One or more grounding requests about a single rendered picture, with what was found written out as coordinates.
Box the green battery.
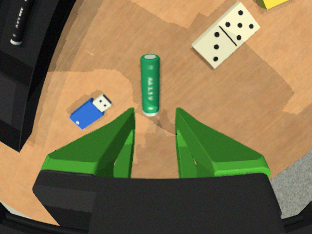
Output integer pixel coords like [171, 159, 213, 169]
[140, 54, 160, 116]

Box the blue usb stick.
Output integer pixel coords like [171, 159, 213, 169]
[69, 93, 112, 130]

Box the white domino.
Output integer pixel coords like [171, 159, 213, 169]
[192, 1, 260, 68]

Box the yellow sticky note pad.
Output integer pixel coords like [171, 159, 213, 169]
[258, 0, 287, 9]

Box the black three-compartment bin rack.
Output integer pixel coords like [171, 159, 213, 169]
[0, 0, 76, 153]

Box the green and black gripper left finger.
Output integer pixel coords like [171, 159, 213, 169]
[39, 107, 136, 178]

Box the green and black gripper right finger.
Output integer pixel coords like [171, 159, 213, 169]
[175, 107, 271, 178]

